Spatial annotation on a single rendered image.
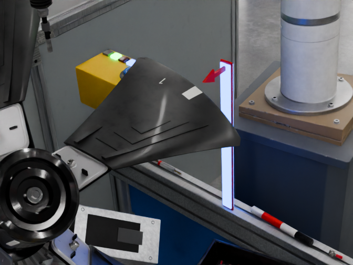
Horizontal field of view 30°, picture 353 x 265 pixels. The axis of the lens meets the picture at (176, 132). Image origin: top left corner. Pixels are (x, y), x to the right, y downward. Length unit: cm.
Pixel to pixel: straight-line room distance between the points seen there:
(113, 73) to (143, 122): 38
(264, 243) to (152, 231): 30
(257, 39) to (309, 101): 238
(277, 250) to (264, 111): 30
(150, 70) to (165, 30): 103
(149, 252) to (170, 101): 24
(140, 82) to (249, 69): 245
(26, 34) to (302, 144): 67
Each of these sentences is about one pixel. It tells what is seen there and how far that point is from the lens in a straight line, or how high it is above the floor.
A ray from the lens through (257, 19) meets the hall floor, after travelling 400.
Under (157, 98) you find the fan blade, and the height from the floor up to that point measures 119.
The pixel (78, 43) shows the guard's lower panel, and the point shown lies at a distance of 185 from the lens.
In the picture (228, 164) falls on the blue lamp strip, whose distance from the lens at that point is 124.
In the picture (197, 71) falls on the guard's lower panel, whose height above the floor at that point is 59.
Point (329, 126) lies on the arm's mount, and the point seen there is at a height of 97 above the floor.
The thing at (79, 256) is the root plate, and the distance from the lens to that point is 90.
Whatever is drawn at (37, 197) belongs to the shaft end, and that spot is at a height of 122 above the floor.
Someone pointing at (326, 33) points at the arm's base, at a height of 113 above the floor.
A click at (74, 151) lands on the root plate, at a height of 118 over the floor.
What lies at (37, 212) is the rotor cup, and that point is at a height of 120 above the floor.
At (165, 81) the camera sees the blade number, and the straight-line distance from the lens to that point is 106.
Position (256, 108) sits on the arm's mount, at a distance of 142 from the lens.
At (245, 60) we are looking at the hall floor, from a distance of 357.
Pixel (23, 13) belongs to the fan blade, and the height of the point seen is 137.
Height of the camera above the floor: 174
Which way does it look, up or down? 35 degrees down
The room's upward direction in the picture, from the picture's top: 4 degrees counter-clockwise
